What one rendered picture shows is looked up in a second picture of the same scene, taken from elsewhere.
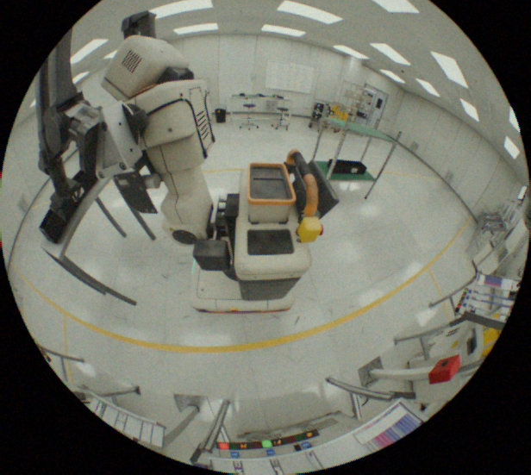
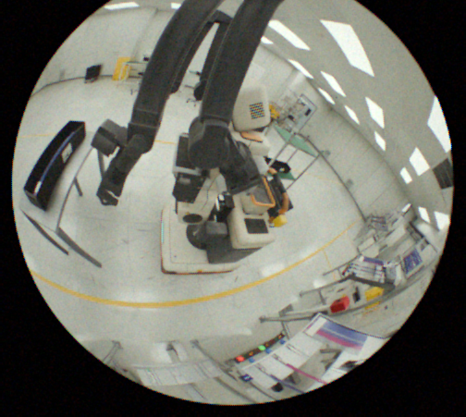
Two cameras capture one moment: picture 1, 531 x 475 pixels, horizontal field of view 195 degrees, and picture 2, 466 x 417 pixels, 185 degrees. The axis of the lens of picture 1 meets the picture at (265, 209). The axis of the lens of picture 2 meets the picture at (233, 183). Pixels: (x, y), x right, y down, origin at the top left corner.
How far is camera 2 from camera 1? 0.48 m
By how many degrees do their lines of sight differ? 22
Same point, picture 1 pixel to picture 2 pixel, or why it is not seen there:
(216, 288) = (186, 254)
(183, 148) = not seen: hidden behind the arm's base
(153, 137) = not seen: hidden behind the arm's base
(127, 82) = (244, 121)
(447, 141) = (354, 156)
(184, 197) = (213, 193)
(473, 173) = (370, 185)
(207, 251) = (216, 230)
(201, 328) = (165, 287)
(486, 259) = (369, 248)
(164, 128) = not seen: hidden behind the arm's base
